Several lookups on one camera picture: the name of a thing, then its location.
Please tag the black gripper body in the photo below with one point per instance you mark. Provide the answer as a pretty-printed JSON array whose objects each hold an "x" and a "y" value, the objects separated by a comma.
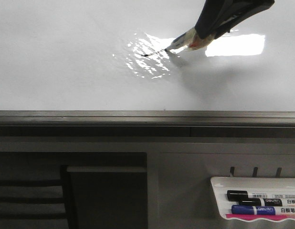
[{"x": 236, "y": 12}]

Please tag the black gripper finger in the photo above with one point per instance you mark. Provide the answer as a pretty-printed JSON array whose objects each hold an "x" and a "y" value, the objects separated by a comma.
[{"x": 211, "y": 13}]

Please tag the white taped whiteboard marker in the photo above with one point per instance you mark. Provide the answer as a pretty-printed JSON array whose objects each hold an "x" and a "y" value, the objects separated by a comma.
[{"x": 190, "y": 40}]

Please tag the white whiteboard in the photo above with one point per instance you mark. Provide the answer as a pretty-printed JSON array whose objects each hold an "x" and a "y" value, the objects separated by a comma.
[{"x": 108, "y": 55}]

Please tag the white plastic marker tray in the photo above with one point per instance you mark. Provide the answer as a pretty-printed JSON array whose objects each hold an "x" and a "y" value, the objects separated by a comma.
[{"x": 221, "y": 185}]

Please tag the black capped marker upper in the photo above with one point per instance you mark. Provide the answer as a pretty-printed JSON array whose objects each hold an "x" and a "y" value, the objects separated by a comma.
[{"x": 241, "y": 194}]

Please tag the black capped marker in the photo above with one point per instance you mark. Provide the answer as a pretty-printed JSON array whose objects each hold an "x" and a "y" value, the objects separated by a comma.
[
  {"x": 241, "y": 194},
  {"x": 273, "y": 202}
]

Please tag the black capped marker middle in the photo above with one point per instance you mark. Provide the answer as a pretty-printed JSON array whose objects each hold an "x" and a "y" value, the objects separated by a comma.
[{"x": 273, "y": 202}]

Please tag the blue capped marker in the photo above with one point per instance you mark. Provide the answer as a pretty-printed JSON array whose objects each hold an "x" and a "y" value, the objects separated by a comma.
[{"x": 262, "y": 210}]

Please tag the dark cabinet panel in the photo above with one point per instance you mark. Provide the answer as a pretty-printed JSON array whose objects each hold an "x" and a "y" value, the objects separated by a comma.
[{"x": 110, "y": 197}]

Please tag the dark chair back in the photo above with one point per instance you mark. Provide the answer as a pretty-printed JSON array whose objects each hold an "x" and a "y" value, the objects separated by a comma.
[{"x": 67, "y": 199}]

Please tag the black wall hook left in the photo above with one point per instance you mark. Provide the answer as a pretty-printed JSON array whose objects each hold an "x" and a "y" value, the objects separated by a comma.
[{"x": 232, "y": 169}]

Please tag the black wall hook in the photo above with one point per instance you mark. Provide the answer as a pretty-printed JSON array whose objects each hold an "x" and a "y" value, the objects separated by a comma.
[
  {"x": 255, "y": 172},
  {"x": 278, "y": 172},
  {"x": 232, "y": 169}
]

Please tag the black wall hook middle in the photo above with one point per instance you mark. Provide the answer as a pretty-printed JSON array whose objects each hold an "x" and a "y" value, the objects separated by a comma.
[{"x": 255, "y": 172}]

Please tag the black wall hook right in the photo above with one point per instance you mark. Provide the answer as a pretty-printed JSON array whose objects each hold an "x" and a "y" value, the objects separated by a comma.
[{"x": 278, "y": 172}]

